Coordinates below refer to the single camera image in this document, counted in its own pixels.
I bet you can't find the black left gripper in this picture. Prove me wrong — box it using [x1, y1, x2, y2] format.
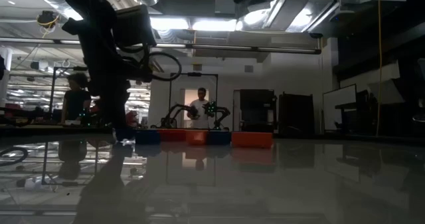
[78, 3, 157, 143]

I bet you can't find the small blue toy brick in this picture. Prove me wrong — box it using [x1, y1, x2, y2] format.
[134, 130, 162, 146]

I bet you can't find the large red toy brick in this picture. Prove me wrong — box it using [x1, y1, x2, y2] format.
[159, 128, 187, 143]

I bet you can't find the large orange toy brick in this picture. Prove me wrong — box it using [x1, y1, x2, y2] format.
[185, 130, 209, 146]
[231, 132, 274, 150]

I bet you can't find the large blue toy brick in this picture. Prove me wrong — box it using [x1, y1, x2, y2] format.
[207, 130, 233, 146]

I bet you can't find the grey ceiling box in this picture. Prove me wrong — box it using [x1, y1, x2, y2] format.
[213, 0, 237, 16]

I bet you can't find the seated person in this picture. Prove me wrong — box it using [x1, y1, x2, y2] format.
[60, 71, 92, 126]

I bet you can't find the bright ceiling light panel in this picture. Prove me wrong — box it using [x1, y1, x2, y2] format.
[149, 16, 191, 31]
[191, 17, 240, 33]

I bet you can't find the long ceiling light bar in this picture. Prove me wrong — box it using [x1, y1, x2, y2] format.
[0, 37, 322, 55]

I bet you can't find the standing person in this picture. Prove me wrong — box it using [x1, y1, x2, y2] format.
[186, 87, 211, 130]

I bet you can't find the dark tall cabinet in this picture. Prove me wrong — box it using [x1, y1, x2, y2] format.
[239, 89, 278, 134]

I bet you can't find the dark upright panel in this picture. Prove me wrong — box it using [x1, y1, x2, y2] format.
[278, 92, 316, 136]

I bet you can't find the whiteboard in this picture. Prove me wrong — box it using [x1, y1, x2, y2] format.
[322, 84, 358, 132]

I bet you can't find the black background rig frame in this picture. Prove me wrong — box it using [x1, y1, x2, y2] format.
[169, 72, 220, 130]

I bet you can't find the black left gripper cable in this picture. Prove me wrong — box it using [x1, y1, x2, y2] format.
[114, 41, 183, 83]

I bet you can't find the black cable loop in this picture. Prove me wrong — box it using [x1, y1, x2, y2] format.
[0, 146, 29, 168]

